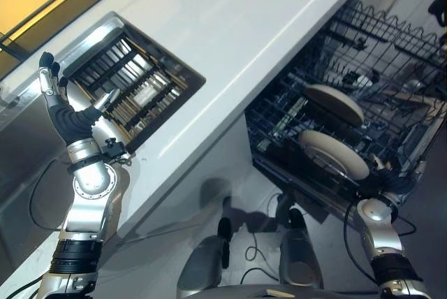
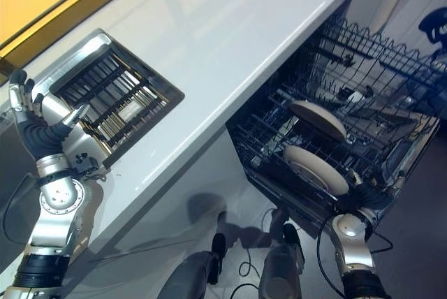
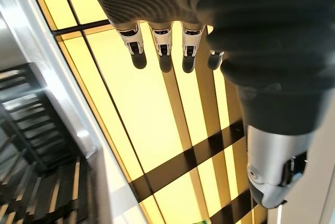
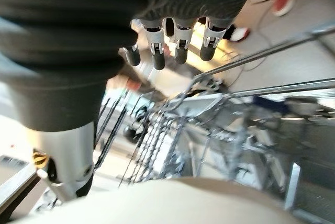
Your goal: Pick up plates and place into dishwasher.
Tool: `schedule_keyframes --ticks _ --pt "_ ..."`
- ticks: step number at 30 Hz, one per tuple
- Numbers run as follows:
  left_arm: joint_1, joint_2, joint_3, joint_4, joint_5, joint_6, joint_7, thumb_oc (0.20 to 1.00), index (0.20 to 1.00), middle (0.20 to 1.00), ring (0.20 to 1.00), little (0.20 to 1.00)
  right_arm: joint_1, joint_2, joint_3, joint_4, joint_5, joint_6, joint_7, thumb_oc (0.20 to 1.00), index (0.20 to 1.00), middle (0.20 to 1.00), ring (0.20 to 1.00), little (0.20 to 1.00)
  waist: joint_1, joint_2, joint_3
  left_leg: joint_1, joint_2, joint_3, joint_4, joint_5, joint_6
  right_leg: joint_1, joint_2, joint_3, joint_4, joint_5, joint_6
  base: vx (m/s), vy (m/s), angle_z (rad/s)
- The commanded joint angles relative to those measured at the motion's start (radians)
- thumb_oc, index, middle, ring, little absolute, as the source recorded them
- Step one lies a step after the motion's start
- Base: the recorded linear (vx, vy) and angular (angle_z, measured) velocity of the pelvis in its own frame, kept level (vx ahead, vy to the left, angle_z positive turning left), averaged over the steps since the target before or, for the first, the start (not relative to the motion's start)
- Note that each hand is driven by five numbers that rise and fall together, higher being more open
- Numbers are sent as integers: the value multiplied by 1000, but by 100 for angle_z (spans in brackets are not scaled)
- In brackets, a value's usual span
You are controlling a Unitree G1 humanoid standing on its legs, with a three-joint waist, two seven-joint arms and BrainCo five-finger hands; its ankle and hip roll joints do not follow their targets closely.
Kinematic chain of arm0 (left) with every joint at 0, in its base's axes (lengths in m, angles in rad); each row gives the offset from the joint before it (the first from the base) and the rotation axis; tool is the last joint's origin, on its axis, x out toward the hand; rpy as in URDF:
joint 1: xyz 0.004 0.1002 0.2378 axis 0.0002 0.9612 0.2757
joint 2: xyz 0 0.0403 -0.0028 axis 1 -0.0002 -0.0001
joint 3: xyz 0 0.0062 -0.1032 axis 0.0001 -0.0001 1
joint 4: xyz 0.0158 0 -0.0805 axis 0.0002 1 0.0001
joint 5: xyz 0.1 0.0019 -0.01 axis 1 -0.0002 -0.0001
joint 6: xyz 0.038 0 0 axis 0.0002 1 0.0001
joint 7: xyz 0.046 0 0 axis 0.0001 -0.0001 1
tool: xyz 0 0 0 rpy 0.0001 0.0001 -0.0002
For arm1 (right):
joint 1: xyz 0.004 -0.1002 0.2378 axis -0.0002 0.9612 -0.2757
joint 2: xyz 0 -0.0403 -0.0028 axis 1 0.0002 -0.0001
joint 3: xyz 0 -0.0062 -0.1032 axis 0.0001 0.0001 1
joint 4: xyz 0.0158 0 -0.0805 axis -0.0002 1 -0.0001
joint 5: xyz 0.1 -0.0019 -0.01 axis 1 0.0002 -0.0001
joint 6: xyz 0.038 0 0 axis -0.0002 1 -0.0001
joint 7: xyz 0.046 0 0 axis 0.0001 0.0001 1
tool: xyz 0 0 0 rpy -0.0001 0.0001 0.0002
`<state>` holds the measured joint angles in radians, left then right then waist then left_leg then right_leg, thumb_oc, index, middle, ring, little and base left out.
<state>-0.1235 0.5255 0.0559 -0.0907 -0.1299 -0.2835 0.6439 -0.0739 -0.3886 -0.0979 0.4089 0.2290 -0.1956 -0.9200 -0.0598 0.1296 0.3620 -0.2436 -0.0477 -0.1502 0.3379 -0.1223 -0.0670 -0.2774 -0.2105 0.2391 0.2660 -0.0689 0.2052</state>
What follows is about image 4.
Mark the grey countertop appliance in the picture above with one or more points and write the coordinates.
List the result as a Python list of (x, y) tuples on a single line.
[(13, 177)]

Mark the beige plate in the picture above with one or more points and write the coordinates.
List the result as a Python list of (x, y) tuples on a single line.
[(162, 203)]

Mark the grey dishwasher door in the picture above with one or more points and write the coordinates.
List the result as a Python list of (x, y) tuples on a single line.
[(314, 197)]

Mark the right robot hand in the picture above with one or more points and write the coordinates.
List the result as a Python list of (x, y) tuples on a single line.
[(78, 25)]

